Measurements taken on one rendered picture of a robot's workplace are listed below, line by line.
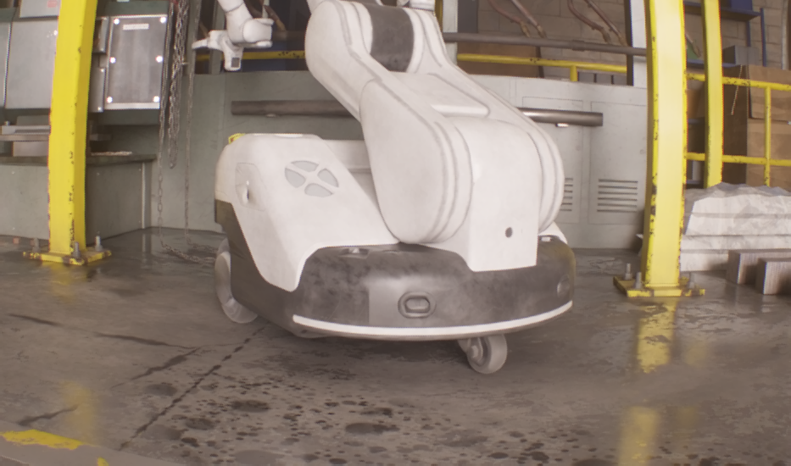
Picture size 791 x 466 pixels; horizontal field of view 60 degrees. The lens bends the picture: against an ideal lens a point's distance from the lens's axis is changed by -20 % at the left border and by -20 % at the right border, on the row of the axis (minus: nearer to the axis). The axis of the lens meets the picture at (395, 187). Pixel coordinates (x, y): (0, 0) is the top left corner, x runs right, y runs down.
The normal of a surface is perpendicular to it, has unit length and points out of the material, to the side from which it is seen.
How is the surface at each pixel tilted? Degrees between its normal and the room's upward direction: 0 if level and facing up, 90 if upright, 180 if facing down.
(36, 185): 90
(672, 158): 90
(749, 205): 67
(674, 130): 90
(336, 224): 38
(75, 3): 90
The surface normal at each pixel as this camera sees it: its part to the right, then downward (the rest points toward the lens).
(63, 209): -0.10, 0.06
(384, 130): -0.85, 0.00
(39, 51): 0.25, 0.07
